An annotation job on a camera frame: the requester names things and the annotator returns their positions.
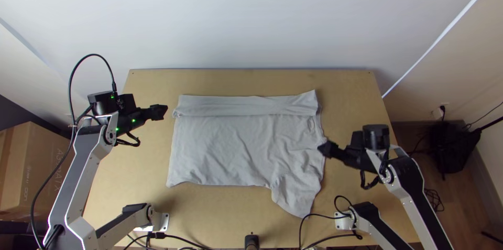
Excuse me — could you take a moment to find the white wall socket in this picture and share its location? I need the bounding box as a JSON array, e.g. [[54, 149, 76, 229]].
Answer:
[[431, 105, 447, 121]]

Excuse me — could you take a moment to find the black bag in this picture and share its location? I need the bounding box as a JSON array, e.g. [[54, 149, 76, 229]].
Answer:
[[429, 121, 482, 175]]

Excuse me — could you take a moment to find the grey t-shirt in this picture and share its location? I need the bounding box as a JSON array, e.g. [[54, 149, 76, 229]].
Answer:
[[166, 89, 328, 219]]

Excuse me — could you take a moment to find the black cable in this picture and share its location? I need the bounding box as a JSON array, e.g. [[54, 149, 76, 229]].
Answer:
[[298, 194, 354, 250], [29, 53, 118, 250], [423, 188, 445, 214], [149, 232, 213, 250], [116, 131, 141, 148], [465, 100, 503, 128], [359, 168, 381, 191]]

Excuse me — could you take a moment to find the cardboard box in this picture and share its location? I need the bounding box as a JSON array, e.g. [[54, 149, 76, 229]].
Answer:
[[0, 121, 75, 213]]

